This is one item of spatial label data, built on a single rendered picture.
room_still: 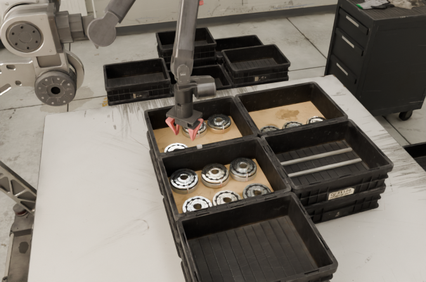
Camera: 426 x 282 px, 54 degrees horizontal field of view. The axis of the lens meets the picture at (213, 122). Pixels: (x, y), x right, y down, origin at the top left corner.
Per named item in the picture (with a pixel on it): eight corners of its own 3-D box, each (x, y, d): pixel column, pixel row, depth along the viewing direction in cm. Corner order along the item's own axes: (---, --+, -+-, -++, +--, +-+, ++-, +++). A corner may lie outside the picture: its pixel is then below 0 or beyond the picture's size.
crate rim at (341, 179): (292, 195, 140) (293, 190, 138) (258, 140, 162) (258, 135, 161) (394, 170, 149) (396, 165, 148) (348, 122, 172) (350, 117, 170)
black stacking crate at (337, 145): (289, 213, 146) (293, 191, 139) (257, 159, 168) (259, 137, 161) (387, 189, 155) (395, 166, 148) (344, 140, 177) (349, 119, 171)
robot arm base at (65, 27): (58, 41, 123) (48, 2, 116) (86, 38, 125) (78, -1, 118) (57, 54, 117) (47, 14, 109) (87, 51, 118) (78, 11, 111)
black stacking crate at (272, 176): (177, 241, 136) (175, 218, 129) (160, 180, 159) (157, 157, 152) (288, 213, 146) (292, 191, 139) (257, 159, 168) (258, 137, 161)
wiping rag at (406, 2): (396, 11, 275) (397, 6, 273) (378, -1, 292) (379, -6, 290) (433, 7, 281) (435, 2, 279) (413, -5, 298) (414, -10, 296)
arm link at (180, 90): (172, 79, 129) (175, 89, 125) (194, 76, 131) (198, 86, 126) (173, 97, 134) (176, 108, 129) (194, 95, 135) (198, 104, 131)
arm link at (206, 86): (172, 61, 131) (176, 65, 123) (208, 57, 133) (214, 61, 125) (176, 98, 135) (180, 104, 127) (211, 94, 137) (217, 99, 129)
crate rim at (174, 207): (175, 223, 130) (175, 218, 129) (157, 161, 153) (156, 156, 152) (292, 195, 140) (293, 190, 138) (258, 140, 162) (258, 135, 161)
